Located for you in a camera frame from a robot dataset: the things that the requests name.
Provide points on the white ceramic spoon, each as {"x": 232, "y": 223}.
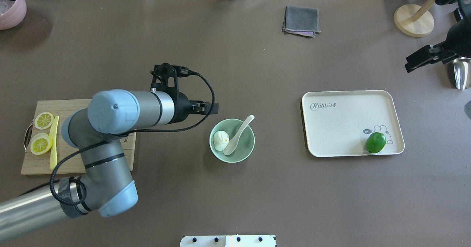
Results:
{"x": 233, "y": 143}

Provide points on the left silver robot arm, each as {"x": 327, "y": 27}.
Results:
{"x": 96, "y": 131}

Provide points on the lemon slice upper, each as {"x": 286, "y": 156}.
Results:
{"x": 44, "y": 120}

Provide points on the folded grey cloth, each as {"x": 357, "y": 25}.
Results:
{"x": 301, "y": 21}

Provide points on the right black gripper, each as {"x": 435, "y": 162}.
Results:
{"x": 460, "y": 39}

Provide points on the green lime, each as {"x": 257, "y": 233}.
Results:
{"x": 375, "y": 142}

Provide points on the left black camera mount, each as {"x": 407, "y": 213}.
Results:
{"x": 165, "y": 77}

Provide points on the metal scoop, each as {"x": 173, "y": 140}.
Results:
{"x": 462, "y": 73}

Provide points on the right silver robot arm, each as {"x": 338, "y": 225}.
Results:
{"x": 464, "y": 9}

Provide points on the white rabbit tray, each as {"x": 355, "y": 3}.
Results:
{"x": 338, "y": 123}

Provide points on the lemon slice lower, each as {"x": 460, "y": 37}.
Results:
{"x": 41, "y": 143}

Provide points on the lemon slice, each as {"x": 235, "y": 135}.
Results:
{"x": 44, "y": 120}
{"x": 41, "y": 143}

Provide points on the light green bowl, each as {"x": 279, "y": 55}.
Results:
{"x": 245, "y": 145}

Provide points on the white pillar with base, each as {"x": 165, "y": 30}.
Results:
{"x": 256, "y": 240}

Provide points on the wooden mug tree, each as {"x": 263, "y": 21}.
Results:
{"x": 415, "y": 20}

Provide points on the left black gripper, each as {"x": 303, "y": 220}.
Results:
{"x": 181, "y": 109}

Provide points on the pink bowl with ice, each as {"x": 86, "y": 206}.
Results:
{"x": 12, "y": 13}

